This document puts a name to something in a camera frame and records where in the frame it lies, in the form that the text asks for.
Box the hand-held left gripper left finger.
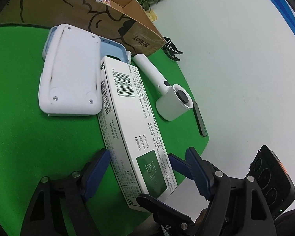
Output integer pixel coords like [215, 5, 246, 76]
[21, 148, 111, 236]

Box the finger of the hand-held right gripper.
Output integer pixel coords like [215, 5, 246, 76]
[136, 193, 196, 236]
[168, 153, 188, 177]

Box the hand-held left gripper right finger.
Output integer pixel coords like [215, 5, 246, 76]
[185, 147, 277, 236]

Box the long white carton green label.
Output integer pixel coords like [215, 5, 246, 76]
[98, 56, 179, 213]

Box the light blue phone case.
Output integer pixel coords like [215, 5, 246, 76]
[42, 27, 132, 64]

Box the cardboard box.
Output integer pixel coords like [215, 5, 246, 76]
[0, 0, 168, 56]

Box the black smartphone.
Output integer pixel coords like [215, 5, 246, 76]
[191, 98, 208, 138]

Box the green tablecloth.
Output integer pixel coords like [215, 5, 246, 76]
[0, 0, 209, 236]

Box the white plastic device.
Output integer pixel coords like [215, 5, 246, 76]
[38, 24, 103, 117]

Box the black plastic clip holder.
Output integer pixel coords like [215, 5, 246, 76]
[162, 36, 184, 61]

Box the blue wall banner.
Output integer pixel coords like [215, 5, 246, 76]
[249, 0, 295, 47]

